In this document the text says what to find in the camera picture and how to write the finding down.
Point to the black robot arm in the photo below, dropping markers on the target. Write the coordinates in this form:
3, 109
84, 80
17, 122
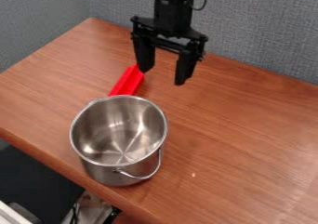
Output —
168, 31

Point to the grey table leg bracket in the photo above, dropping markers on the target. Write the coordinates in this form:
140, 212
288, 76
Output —
91, 210

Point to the white object at corner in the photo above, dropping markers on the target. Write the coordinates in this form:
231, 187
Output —
9, 216

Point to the red plastic block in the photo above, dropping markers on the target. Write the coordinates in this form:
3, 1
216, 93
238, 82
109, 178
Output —
128, 82

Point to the stainless steel pot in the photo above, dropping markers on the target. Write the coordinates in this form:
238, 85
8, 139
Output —
115, 132

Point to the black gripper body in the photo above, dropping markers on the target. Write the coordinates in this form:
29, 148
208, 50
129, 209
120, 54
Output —
168, 27

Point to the metal pot bail handle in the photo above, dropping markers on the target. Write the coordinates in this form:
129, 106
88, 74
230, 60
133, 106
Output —
144, 169

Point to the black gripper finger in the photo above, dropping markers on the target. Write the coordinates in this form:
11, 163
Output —
186, 64
144, 53

